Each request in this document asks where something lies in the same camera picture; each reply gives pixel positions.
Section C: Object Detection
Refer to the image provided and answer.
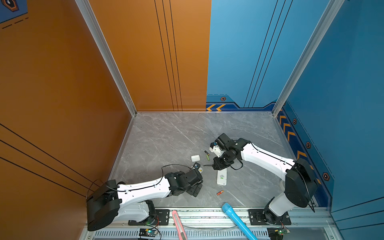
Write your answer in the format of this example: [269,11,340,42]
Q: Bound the white remote with back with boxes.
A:
[217,169,228,186]

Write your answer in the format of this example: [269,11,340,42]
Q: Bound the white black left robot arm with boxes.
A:
[86,167,203,232]

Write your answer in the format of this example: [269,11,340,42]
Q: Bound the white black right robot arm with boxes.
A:
[210,134,321,225]

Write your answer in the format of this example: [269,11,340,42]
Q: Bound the blue plastic flashlight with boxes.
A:
[222,203,258,240]

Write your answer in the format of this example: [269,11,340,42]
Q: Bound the pink utility knife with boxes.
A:
[172,210,187,240]

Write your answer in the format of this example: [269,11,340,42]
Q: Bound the left green circuit board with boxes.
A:
[138,228,161,240]

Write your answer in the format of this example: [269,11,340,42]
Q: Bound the green circuit board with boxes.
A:
[267,227,291,240]
[138,228,161,240]

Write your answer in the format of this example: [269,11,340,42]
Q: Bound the right green circuit board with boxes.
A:
[267,227,291,240]

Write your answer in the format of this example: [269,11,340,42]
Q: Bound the aluminium front rail frame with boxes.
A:
[80,207,343,240]

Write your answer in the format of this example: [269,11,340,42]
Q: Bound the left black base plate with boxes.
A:
[128,209,170,227]

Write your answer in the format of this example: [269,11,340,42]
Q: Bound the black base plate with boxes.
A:
[128,209,170,227]
[248,209,292,226]

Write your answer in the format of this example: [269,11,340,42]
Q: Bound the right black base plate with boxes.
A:
[248,209,292,226]

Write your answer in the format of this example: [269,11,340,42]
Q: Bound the aluminium corner post right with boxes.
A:
[272,0,345,118]

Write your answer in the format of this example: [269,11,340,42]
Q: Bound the aluminium corner post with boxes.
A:
[75,0,137,117]
[272,0,345,118]

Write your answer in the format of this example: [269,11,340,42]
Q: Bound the aluminium corner post left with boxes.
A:
[75,0,137,117]

